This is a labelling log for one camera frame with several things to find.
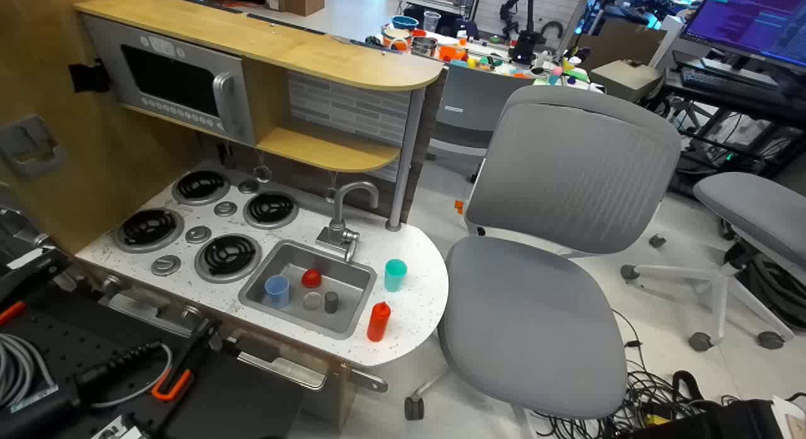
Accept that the black keyboard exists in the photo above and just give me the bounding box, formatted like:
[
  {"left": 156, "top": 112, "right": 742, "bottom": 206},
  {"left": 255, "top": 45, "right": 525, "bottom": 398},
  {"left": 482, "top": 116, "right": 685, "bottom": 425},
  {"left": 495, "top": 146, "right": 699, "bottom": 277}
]
[{"left": 679, "top": 67, "right": 783, "bottom": 94}]

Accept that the orange and black clamp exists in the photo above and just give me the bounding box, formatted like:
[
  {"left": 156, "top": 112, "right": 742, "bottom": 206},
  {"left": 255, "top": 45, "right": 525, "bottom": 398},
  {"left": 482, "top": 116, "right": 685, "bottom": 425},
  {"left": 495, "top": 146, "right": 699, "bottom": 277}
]
[{"left": 150, "top": 318, "right": 222, "bottom": 403}]

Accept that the microwave door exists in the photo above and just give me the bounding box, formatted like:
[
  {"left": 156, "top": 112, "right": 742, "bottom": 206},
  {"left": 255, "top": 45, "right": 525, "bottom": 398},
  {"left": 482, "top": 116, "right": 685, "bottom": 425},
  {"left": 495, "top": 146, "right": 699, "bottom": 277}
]
[{"left": 81, "top": 13, "right": 256, "bottom": 147}]

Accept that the stove burner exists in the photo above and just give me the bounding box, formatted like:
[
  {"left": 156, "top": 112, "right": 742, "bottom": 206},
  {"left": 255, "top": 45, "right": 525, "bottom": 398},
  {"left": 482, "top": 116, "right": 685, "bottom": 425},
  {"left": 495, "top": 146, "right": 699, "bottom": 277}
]
[
  {"left": 113, "top": 207, "right": 185, "bottom": 254},
  {"left": 242, "top": 190, "right": 300, "bottom": 231},
  {"left": 171, "top": 169, "right": 231, "bottom": 207},
  {"left": 194, "top": 233, "right": 263, "bottom": 284}
]

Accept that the teal cup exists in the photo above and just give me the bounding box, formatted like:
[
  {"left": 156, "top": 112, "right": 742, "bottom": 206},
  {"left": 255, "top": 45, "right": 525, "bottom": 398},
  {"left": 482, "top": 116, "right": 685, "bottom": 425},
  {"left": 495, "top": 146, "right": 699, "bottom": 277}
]
[{"left": 384, "top": 258, "right": 408, "bottom": 294}]

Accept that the orange bottle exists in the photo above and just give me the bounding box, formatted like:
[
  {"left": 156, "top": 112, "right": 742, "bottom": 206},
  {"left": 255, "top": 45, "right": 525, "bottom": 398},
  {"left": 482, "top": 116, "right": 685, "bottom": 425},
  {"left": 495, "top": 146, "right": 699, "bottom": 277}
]
[{"left": 366, "top": 301, "right": 392, "bottom": 343}]

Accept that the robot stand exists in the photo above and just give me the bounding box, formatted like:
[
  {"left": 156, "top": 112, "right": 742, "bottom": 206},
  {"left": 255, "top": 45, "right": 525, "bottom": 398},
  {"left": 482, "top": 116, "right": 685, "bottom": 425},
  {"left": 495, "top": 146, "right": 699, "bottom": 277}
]
[{"left": 0, "top": 287, "right": 304, "bottom": 439}]

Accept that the table with toys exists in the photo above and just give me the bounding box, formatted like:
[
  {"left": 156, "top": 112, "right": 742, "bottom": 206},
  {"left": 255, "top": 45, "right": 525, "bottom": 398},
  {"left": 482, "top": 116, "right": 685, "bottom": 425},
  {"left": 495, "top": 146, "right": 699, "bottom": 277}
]
[{"left": 377, "top": 9, "right": 606, "bottom": 88}]

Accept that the microwave door handle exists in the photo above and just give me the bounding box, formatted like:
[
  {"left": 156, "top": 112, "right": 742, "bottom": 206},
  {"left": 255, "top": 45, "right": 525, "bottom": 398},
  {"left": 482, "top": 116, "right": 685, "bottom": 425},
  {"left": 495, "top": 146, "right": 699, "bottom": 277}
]
[{"left": 212, "top": 72, "right": 239, "bottom": 138}]

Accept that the coil of grey cable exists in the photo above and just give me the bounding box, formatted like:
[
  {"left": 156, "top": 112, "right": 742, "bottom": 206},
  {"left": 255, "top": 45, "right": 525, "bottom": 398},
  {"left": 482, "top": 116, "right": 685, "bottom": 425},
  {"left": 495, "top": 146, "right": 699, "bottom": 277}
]
[{"left": 0, "top": 333, "right": 59, "bottom": 409}]

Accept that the beige box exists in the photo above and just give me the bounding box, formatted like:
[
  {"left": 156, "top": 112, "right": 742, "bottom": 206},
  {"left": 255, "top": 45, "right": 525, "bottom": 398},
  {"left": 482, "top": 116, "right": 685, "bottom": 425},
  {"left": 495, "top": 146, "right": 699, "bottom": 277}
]
[{"left": 588, "top": 59, "right": 666, "bottom": 103}]

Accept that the tangle of black cables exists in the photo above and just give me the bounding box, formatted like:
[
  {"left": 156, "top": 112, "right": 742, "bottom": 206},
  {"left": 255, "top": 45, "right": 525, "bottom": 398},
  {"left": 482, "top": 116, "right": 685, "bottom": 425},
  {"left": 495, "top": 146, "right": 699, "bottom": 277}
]
[{"left": 534, "top": 310, "right": 745, "bottom": 439}]

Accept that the monitor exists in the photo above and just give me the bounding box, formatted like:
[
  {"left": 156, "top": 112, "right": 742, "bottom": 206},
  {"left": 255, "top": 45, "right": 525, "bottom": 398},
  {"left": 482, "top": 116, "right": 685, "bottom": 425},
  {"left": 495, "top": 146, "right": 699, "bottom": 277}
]
[{"left": 681, "top": 0, "right": 806, "bottom": 69}]

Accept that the toy kitchen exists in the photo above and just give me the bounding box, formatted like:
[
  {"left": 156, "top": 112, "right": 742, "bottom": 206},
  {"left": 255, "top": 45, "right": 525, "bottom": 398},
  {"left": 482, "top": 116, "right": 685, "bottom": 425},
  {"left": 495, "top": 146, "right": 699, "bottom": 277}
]
[{"left": 0, "top": 0, "right": 450, "bottom": 428}]

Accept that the silver tap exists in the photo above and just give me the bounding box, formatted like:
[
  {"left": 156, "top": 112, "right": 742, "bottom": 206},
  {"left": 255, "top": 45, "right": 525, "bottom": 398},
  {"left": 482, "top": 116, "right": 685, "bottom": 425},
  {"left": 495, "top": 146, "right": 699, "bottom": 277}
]
[{"left": 315, "top": 181, "right": 380, "bottom": 263}]

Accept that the grey sink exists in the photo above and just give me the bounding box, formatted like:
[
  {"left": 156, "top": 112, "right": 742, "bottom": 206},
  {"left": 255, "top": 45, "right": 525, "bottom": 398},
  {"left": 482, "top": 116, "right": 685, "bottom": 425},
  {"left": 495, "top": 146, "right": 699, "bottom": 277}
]
[{"left": 237, "top": 239, "right": 378, "bottom": 340}]

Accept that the black desk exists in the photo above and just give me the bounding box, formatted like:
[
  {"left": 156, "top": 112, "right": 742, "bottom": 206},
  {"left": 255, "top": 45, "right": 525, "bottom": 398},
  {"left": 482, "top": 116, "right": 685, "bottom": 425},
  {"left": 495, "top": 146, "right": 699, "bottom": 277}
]
[{"left": 655, "top": 52, "right": 806, "bottom": 197}]

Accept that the grey rod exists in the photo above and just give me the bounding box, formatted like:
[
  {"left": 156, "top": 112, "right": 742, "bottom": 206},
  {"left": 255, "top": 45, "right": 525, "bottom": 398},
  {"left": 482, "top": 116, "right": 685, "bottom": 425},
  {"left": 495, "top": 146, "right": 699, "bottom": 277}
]
[{"left": 385, "top": 85, "right": 426, "bottom": 232}]

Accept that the grey office chair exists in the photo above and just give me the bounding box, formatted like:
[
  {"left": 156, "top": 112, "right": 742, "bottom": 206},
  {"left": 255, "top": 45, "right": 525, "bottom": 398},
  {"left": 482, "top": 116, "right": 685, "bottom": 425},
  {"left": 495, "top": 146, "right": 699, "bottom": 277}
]
[
  {"left": 404, "top": 84, "right": 683, "bottom": 439},
  {"left": 620, "top": 171, "right": 806, "bottom": 352},
  {"left": 426, "top": 64, "right": 536, "bottom": 183}
]

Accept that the blue cup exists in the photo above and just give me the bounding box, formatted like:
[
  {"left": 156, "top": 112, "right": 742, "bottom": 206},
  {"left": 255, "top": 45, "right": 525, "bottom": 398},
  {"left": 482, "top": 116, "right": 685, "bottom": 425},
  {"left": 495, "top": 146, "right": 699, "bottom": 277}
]
[{"left": 263, "top": 274, "right": 291, "bottom": 310}]

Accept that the oven door handle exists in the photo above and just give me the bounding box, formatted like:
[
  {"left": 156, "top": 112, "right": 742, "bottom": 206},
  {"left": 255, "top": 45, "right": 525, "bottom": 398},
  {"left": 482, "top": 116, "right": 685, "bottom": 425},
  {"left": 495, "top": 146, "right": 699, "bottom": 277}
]
[{"left": 237, "top": 350, "right": 329, "bottom": 391}]

